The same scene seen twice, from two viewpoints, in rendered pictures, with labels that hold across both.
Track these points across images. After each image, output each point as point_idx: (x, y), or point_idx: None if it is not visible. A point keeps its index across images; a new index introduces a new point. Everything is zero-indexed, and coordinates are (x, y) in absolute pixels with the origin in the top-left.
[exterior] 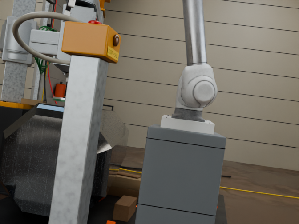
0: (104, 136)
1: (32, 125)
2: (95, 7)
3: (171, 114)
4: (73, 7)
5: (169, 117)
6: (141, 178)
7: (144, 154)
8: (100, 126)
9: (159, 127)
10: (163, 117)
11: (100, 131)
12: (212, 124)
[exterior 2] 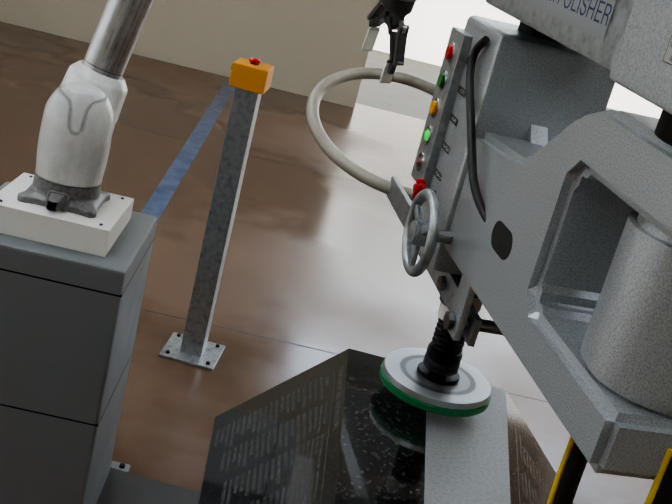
0: (251, 404)
1: None
2: (492, 2)
3: (96, 211)
4: (361, 49)
5: (112, 201)
6: (140, 309)
7: (148, 267)
8: (280, 406)
9: (132, 216)
10: (130, 200)
11: (270, 391)
12: (27, 173)
